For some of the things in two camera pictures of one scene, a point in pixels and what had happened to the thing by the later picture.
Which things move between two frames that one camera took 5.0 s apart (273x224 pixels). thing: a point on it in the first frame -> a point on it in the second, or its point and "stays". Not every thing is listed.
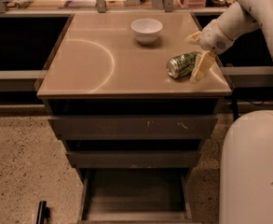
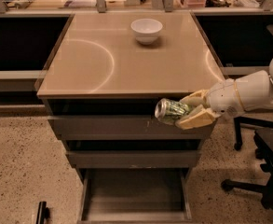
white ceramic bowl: (146, 30) stays
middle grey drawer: (135, 159) stays
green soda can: (182, 66) -> (170, 111)
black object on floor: (44, 212) stays
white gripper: (212, 36) -> (225, 99)
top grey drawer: (133, 128) stays
